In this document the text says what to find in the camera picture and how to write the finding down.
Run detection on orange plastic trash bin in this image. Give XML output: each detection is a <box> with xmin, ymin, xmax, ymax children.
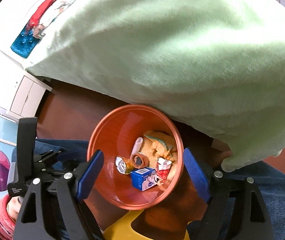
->
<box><xmin>87</xmin><ymin>105</ymin><xmax>184</xmax><ymax>210</ymax></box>

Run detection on person's left hand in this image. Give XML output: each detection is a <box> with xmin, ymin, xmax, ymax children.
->
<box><xmin>6</xmin><ymin>197</ymin><xmax>22</xmax><ymax>222</ymax></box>

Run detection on red white crumpled carton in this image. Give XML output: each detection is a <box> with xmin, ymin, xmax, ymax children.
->
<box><xmin>155</xmin><ymin>157</ymin><xmax>172</xmax><ymax>184</ymax></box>

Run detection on crushed silver can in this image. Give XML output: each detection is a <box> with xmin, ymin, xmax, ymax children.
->
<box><xmin>115</xmin><ymin>156</ymin><xmax>134</xmax><ymax>174</ymax></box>

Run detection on blue milk carton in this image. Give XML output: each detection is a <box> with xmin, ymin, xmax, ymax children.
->
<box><xmin>131</xmin><ymin>167</ymin><xmax>157</xmax><ymax>191</ymax></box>

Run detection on brown paper roll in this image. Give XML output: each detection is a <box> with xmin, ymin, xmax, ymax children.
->
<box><xmin>131</xmin><ymin>152</ymin><xmax>149</xmax><ymax>169</ymax></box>

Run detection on white plastic tube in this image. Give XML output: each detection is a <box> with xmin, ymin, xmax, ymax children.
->
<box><xmin>130</xmin><ymin>137</ymin><xmax>143</xmax><ymax>157</ymax></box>

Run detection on yellow plastic stool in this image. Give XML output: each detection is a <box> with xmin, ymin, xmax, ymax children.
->
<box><xmin>102</xmin><ymin>208</ymin><xmax>191</xmax><ymax>240</ymax></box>

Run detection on pink fleece left sleeve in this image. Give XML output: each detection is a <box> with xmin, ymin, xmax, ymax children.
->
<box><xmin>0</xmin><ymin>194</ymin><xmax>16</xmax><ymax>239</ymax></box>

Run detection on person's blue jeans legs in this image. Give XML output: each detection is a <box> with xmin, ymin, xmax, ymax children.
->
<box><xmin>11</xmin><ymin>138</ymin><xmax>285</xmax><ymax>240</ymax></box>

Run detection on white bedside nightstand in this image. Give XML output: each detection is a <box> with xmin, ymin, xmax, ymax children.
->
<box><xmin>6</xmin><ymin>72</ymin><xmax>52</xmax><ymax>119</ymax></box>

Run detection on light green bed blanket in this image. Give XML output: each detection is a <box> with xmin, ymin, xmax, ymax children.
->
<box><xmin>25</xmin><ymin>0</ymin><xmax>285</xmax><ymax>172</ymax></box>

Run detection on white blue padded headboard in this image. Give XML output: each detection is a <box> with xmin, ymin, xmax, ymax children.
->
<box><xmin>10</xmin><ymin>0</ymin><xmax>91</xmax><ymax>59</ymax></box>

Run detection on red pillow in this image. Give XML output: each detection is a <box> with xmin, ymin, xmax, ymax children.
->
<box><xmin>25</xmin><ymin>0</ymin><xmax>57</xmax><ymax>33</ymax></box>

